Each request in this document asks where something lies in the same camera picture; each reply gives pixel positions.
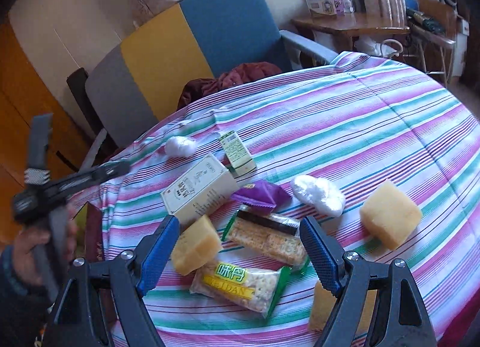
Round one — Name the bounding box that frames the yellow sponge slab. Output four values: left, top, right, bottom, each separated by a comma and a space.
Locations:
307, 281, 377, 336

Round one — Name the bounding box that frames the small yellow sponge wedge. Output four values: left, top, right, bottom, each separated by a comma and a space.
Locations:
171, 215, 222, 276

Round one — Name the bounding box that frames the cracker packet black stripe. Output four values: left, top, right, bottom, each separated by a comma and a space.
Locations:
222, 205, 309, 272

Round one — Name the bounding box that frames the rice cracker packet yellow label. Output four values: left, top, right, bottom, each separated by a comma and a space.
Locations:
190, 260, 291, 318

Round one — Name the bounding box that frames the large white plastic-wrapped bun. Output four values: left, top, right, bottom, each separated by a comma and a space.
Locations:
290, 175, 346, 218

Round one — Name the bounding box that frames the yellow sponge cake block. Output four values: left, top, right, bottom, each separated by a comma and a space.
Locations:
360, 180, 422, 250

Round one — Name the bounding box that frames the large white tea box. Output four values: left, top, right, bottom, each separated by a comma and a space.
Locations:
161, 153, 239, 226

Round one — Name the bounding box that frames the purple snack wrapper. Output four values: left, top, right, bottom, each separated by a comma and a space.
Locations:
230, 180, 292, 214

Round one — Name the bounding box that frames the small white ball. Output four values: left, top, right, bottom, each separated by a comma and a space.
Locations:
164, 137, 197, 158

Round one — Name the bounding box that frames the small green medicine box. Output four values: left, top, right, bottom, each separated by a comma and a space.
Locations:
219, 131, 256, 177

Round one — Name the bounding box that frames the person's left hand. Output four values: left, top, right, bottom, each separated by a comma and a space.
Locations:
10, 203, 79, 288

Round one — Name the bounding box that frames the wooden wardrobe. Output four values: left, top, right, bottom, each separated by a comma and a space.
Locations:
1, 20, 90, 245

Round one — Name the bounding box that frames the striped bed sheet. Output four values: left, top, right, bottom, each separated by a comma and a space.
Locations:
71, 53, 479, 345

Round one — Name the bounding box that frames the black rolled mat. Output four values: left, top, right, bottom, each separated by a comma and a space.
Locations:
66, 66, 110, 146

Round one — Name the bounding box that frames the grey yellow blue armchair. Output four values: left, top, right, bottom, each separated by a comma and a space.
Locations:
85, 0, 337, 148

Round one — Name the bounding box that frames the maroon cloth on chair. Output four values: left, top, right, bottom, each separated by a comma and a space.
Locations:
176, 62, 282, 110

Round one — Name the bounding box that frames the wooden side table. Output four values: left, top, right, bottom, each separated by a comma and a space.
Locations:
291, 13, 410, 49

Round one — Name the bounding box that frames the metal frame chair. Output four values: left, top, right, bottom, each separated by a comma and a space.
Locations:
404, 0, 456, 87

